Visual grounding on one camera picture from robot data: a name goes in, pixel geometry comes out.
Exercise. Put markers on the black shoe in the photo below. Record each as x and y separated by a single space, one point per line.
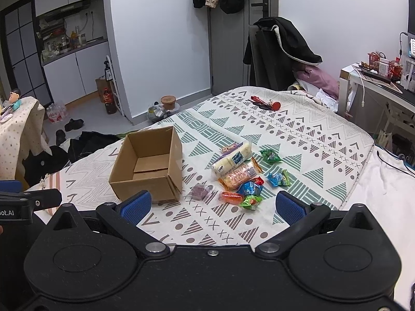
74 124
60 137

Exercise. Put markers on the dotted cloth covered table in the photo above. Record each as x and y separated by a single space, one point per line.
20 135

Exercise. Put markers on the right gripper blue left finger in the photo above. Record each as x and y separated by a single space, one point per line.
122 220

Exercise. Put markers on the white desk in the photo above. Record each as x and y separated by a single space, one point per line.
374 107

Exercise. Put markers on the patterned bed blanket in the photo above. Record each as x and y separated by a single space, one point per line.
323 153

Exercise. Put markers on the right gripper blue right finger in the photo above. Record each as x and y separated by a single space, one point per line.
304 221

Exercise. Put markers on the brown cardboard box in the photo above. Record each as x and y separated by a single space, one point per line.
149 160

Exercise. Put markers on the orange snack packet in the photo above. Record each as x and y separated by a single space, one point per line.
231 198

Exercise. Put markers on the grey door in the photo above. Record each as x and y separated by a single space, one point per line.
228 37

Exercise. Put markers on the plastic bag on floor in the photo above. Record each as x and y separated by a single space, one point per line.
157 113

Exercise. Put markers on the green candy wrapper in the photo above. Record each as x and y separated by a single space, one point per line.
270 156

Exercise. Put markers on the cartoon doll figure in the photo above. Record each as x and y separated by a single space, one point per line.
14 101

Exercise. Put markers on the black jacket on chair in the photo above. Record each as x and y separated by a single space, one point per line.
274 49

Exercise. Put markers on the white cake snack pack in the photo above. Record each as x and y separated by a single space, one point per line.
232 157

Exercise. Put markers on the water bottle pack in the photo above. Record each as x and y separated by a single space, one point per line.
56 112

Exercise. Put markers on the white kitchen cabinet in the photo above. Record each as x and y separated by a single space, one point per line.
73 75

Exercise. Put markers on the blue green snack packet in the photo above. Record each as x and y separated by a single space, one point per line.
279 179

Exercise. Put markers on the brown lidded pot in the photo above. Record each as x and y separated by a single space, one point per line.
168 102

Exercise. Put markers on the purple snack packet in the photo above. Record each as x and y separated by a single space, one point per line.
200 191

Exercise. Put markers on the black clothes on floor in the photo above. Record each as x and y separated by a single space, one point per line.
36 167

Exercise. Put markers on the green fruit snack packet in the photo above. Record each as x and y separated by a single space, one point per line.
251 202

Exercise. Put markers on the orange biscuit snack pack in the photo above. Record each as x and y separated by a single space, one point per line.
242 174

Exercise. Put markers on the pink clothing pile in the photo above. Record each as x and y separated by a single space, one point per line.
318 78

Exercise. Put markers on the black spray bottle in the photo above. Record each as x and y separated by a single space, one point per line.
108 71

